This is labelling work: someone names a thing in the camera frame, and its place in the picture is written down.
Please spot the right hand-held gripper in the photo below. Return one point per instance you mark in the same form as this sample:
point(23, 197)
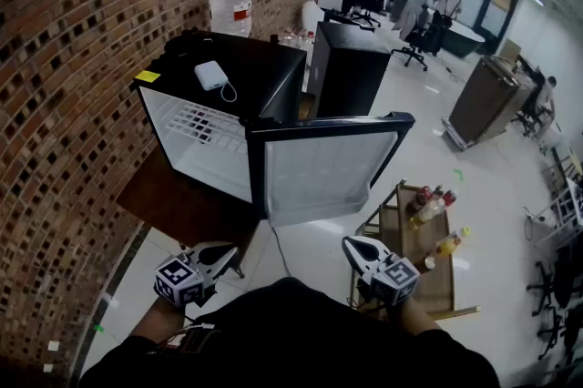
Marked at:
point(394, 281)

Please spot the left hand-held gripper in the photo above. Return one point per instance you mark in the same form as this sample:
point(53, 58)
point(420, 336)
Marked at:
point(182, 281)

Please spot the dark cola bottle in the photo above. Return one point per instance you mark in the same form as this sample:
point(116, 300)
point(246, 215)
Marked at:
point(423, 195)

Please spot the orange juice bottle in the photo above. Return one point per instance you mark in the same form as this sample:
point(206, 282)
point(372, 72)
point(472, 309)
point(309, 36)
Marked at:
point(448, 246)
point(464, 232)

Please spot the pink drink bottle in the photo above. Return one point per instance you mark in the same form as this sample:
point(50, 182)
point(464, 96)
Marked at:
point(450, 198)

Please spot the black mini fridge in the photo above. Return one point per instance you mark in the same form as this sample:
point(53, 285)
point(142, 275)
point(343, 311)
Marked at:
point(264, 76)

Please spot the person's right forearm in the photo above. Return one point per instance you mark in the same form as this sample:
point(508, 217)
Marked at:
point(412, 315)

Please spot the person's left forearm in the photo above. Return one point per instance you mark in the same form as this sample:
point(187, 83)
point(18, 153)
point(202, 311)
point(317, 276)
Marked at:
point(159, 318)

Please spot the wooden trolley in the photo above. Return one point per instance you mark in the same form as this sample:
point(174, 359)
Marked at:
point(412, 249)

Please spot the dark wooden side table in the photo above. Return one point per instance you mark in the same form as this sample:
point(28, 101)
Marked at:
point(182, 204)

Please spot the person's black shirt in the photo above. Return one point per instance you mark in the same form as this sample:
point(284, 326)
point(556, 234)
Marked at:
point(291, 331)

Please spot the black square cabinet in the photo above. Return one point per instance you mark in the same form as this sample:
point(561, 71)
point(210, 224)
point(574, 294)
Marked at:
point(350, 76)

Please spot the white power bank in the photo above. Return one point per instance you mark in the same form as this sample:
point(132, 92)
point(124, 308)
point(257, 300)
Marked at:
point(210, 75)

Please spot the brown cabinet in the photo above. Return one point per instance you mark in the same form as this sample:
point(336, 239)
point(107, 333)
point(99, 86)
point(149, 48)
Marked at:
point(483, 104)

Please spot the black office chair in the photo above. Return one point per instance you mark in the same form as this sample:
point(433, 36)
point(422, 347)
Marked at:
point(560, 286)
point(416, 44)
point(373, 6)
point(528, 113)

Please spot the cluster of clear bottles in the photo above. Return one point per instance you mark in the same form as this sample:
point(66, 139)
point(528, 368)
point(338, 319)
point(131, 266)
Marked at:
point(296, 41)

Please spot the dark oval table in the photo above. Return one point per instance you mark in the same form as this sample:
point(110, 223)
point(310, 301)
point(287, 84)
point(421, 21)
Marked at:
point(464, 40)

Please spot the white plastic sack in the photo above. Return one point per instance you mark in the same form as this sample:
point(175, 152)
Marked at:
point(312, 15)

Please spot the grey draped coat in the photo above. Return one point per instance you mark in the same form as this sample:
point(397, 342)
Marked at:
point(410, 13)

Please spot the brown cardboard box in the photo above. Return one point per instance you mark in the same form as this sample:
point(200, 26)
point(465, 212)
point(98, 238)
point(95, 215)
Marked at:
point(510, 50)

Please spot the clear water jug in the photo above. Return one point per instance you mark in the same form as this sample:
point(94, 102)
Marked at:
point(230, 3)

